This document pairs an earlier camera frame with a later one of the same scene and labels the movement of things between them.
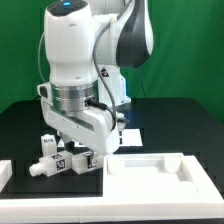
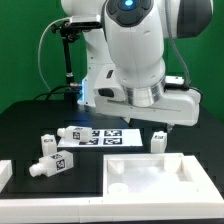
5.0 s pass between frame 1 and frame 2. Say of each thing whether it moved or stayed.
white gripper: moved
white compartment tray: stayed
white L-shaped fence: stayed
